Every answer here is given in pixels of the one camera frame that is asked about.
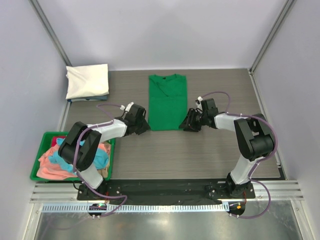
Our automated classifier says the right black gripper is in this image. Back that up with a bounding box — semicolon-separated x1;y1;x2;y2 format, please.
179;108;208;133

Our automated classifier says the green t shirt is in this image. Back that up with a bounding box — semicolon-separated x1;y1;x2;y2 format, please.
148;74;188;131

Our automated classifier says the green plastic tray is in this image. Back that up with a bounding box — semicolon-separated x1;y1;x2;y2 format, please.
30;131;116;182

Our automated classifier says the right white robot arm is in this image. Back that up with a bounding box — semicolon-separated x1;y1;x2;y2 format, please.
179;97;277;198

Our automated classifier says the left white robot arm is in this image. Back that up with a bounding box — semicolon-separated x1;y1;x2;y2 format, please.
58;102;150;200

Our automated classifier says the light blue t shirt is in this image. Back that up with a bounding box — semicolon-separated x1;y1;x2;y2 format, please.
48;142;111;178

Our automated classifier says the beige t shirt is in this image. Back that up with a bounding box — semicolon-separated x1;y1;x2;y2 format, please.
97;141;112;178

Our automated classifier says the folded white t shirt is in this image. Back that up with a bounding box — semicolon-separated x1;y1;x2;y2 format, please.
65;64;110;100

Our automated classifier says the magenta t shirt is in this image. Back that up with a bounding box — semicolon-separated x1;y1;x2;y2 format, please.
50;136;66;147

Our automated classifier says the pink t shirt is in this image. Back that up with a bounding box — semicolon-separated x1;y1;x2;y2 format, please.
36;142;111;180

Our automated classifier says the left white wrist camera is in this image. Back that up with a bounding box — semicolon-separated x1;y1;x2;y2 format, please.
119;102;134;112

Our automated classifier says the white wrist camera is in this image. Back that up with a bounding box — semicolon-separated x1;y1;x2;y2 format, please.
119;102;134;112
195;96;203;112

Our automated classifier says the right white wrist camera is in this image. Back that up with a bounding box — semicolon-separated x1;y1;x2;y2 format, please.
195;96;203;112

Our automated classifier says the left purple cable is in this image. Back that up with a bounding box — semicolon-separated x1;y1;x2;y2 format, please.
73;103;128;218

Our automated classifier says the purple cable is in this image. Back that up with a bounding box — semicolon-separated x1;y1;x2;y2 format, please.
73;103;128;218
197;91;279;220

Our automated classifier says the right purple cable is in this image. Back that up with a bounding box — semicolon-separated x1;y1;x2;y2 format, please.
197;91;279;220

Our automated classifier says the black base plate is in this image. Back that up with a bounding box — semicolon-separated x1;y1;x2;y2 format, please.
76;178;256;203

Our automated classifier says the white slotted cable duct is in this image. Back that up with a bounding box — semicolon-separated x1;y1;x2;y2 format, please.
41;202;229;214

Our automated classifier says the aluminium rail profile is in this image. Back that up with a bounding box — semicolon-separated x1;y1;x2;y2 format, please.
30;180;304;203

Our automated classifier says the right aluminium frame post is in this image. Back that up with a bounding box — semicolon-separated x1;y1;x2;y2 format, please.
248;0;296;75

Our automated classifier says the aluminium frame post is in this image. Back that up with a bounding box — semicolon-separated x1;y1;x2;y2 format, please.
248;0;296;75
28;0;72;66

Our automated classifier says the left aluminium frame post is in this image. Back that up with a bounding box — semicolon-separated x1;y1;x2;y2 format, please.
28;0;72;66

